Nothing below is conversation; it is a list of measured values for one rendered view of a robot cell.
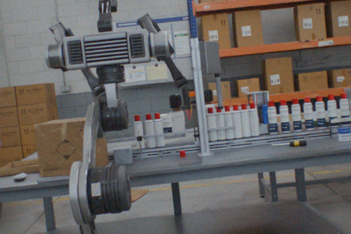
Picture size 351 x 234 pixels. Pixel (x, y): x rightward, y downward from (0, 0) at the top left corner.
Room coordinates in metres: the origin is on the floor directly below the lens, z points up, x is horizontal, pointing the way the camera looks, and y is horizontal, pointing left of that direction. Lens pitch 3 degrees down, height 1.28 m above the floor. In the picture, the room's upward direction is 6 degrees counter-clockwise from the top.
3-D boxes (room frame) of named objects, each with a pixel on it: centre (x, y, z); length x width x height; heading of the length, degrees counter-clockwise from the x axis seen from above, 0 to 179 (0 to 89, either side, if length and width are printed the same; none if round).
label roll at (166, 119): (3.36, 0.05, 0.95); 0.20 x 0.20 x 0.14
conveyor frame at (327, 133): (2.79, -0.09, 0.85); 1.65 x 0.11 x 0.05; 93
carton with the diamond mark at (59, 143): (2.44, 0.57, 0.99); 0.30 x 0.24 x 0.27; 82
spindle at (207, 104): (3.39, -0.24, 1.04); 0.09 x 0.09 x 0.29
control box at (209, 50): (2.71, -0.20, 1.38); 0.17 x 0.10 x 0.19; 148
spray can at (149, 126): (2.77, 0.17, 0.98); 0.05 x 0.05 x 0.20
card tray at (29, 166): (2.74, 0.90, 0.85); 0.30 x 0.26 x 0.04; 93
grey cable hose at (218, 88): (2.69, -0.26, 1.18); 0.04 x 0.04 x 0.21
